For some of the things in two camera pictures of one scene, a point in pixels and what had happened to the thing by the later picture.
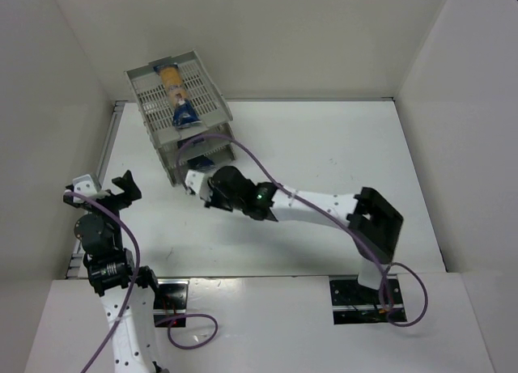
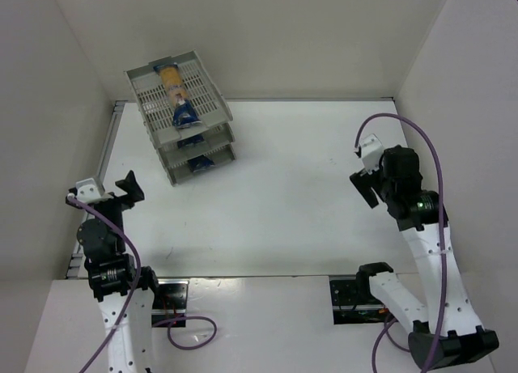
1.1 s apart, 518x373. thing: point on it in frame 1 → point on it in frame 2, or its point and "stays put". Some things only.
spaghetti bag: x=201 y=163 stays put
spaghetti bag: x=196 y=139 stays put
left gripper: x=107 y=199 stays put
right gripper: x=212 y=192 → x=375 y=179
